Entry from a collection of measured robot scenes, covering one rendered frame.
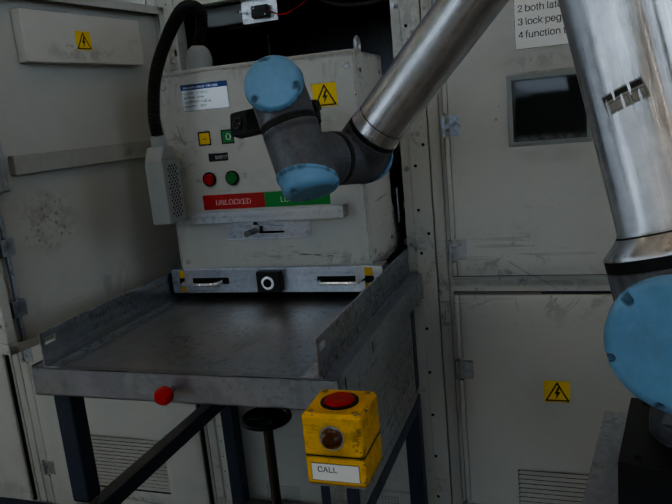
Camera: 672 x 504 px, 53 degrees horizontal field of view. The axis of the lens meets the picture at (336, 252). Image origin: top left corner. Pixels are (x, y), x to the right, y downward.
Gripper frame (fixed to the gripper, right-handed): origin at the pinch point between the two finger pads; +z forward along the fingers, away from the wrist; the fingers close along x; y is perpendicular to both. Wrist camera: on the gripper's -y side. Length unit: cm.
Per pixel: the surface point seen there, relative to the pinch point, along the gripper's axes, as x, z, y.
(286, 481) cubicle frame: -85, 66, -16
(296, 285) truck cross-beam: -29.1, 20.8, -3.7
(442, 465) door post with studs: -79, 51, 29
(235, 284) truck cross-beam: -27.8, 24.6, -18.9
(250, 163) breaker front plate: -0.6, 15.9, -11.9
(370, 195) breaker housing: -10.4, 14.6, 15.0
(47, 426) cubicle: -68, 82, -97
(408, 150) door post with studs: 2.4, 29.0, 24.9
